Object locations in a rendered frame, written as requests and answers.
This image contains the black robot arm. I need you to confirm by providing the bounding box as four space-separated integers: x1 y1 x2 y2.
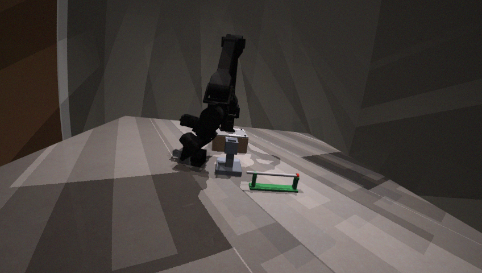
180 34 246 132

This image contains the green u-shaped bracket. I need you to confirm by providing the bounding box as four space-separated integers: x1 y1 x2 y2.
249 173 299 193

